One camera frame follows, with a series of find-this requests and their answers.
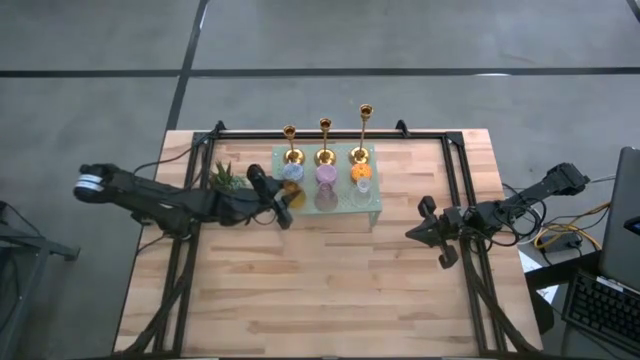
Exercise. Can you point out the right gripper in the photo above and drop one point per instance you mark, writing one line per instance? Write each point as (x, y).
(452, 225)

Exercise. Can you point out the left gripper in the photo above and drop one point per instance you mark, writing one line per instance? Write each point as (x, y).
(240, 206)

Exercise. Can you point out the amber glass candle holder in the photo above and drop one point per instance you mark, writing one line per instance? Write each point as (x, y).
(299, 197)

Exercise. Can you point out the blue-green leaf candle tin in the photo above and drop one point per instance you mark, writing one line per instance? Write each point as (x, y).
(292, 172)

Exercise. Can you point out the pink ribbed glass candle holder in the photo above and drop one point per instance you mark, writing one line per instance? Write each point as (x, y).
(326, 198)

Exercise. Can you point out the short brass candlestick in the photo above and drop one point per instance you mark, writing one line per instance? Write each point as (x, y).
(294, 156)

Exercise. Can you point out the pink patterned candle tin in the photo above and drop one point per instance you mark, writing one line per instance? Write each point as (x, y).
(326, 175)

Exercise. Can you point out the medium brass candlestick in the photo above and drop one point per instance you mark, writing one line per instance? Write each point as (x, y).
(325, 157)

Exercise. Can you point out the clear ribbed glass candle holder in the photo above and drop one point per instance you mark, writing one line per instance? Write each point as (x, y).
(361, 194)

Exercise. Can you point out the tall brass candlestick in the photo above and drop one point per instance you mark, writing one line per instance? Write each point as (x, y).
(359, 156)

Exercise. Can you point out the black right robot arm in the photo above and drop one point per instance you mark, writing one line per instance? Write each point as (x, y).
(530, 197)

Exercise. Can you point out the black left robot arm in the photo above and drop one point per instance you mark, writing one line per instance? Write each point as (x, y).
(150, 200)

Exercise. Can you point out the green perforated metal shelf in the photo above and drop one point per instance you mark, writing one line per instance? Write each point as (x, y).
(345, 210)

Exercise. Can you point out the green succulent plant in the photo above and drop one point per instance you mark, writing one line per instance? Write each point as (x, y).
(225, 177)

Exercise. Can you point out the black table clamp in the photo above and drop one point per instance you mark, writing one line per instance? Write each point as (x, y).
(401, 127)
(220, 126)

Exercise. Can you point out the white paper sheet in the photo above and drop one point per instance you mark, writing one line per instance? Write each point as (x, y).
(550, 295)
(529, 262)

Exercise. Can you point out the grey power adapter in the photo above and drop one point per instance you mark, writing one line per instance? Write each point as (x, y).
(562, 241)

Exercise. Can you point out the black keyboard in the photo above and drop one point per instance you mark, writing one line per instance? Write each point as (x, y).
(600, 305)

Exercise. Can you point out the grey metal stand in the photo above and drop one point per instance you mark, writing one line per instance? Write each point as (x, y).
(30, 245)

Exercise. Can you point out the black metal table frame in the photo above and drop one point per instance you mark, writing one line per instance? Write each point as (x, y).
(410, 135)

